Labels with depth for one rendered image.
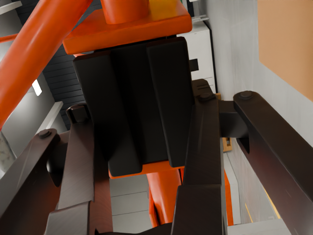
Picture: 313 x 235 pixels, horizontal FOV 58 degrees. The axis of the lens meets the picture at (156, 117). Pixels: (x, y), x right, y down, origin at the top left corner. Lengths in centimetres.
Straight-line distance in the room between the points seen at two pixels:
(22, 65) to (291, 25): 22
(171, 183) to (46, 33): 12
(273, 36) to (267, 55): 3
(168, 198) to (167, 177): 2
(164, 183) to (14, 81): 11
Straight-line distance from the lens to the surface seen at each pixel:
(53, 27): 17
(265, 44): 36
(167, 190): 19
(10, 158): 665
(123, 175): 16
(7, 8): 1067
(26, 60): 18
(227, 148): 758
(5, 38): 955
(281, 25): 31
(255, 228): 324
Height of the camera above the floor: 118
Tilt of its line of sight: 5 degrees up
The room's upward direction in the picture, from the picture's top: 100 degrees counter-clockwise
